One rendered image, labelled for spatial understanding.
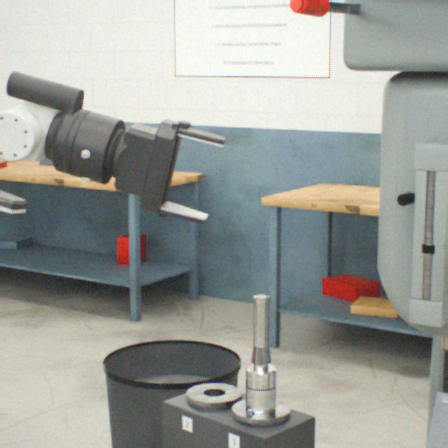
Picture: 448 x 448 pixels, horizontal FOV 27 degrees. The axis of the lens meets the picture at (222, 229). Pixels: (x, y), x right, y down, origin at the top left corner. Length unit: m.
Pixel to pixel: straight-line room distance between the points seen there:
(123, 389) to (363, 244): 3.11
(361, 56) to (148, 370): 2.49
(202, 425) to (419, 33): 0.70
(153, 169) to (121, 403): 2.00
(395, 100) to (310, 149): 4.91
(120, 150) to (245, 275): 5.24
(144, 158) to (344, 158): 4.77
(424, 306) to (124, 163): 0.42
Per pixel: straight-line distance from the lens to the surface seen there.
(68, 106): 1.23
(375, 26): 1.11
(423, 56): 1.09
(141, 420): 3.11
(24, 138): 1.21
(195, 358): 3.47
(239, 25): 6.30
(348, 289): 5.61
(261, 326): 1.41
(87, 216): 7.20
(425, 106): 1.12
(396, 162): 1.14
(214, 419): 1.46
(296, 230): 6.16
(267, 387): 1.43
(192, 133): 1.19
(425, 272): 1.10
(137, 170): 1.21
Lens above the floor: 1.64
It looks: 10 degrees down
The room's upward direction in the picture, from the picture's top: straight up
